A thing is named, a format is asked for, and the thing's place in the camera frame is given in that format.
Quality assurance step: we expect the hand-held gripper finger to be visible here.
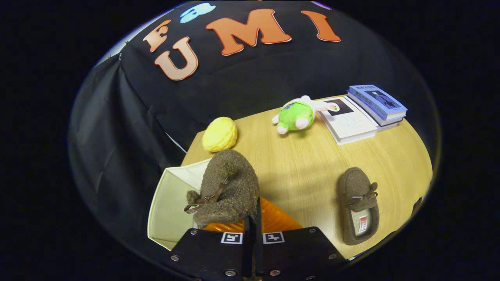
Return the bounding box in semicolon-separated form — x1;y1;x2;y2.
169;218;255;281
255;197;349;281

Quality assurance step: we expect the brown fuzzy shoe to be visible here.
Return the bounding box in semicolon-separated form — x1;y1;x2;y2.
184;149;261;229
337;167;380;246

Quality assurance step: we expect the grey fabric storage box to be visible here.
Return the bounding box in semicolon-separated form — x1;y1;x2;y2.
147;158;213;251

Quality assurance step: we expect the yellow round plush toy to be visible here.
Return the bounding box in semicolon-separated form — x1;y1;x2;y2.
202;117;238;153

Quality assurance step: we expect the green and pink plush toy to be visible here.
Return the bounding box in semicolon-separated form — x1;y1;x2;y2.
272;95;339;135

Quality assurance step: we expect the white cover book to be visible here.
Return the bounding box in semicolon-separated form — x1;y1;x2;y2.
318;97;379;146

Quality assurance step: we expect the black backdrop cloth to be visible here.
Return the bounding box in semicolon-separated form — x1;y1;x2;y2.
68;0;442;258

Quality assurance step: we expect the light blue book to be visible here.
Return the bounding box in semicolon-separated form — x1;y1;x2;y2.
346;93;404;131

